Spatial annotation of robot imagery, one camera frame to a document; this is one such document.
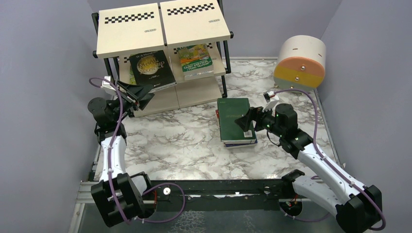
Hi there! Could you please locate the black Moon and Sixpence book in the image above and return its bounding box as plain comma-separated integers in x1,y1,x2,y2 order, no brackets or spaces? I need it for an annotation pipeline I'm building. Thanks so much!
129,50,176,93

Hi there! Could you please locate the green 104-storey treehouse book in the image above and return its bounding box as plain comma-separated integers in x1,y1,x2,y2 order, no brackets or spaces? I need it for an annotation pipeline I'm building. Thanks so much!
176,44,213,75

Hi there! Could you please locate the green 65-storey treehouse book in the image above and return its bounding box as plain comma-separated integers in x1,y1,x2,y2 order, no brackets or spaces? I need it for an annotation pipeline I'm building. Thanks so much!
129,64,137,84

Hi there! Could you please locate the floral cover book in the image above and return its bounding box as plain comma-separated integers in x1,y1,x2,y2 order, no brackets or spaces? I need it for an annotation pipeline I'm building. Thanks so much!
184,70,214,81

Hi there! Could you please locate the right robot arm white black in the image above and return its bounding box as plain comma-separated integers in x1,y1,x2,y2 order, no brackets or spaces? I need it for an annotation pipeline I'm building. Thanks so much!
235,104,386,233

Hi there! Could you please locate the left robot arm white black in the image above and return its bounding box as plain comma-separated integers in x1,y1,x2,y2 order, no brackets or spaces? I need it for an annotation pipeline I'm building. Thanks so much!
87,81,154,227

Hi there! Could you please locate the plain dark green book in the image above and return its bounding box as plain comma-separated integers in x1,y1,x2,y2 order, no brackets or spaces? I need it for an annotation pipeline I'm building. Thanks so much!
217,98,258,144

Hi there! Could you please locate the dark bottom book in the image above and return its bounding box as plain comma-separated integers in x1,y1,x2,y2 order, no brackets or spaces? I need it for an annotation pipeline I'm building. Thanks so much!
215,109,259,150

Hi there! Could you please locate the round drawer box orange yellow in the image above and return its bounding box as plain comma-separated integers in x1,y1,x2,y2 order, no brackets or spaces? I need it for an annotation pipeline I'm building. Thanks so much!
273,35,326,92

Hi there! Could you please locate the beige black three-tier shelf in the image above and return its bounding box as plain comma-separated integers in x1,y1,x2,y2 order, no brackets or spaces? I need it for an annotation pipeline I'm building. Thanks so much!
91,0,233,117

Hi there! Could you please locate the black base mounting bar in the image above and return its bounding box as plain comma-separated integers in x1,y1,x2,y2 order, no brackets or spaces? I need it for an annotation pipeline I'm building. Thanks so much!
143,179,303,216

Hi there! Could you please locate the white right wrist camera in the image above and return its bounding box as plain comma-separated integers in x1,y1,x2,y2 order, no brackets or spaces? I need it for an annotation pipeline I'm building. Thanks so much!
263,91,280,112

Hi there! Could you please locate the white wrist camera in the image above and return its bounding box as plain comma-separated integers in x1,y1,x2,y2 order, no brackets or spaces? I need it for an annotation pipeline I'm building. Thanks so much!
101,76,114,90
263,91,280,112

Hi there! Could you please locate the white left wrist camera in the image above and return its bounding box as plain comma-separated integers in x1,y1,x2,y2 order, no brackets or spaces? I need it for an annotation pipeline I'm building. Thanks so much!
101,76,114,90

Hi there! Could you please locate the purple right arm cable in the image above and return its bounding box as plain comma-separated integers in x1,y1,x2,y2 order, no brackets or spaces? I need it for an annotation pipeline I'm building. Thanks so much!
274,89,387,231

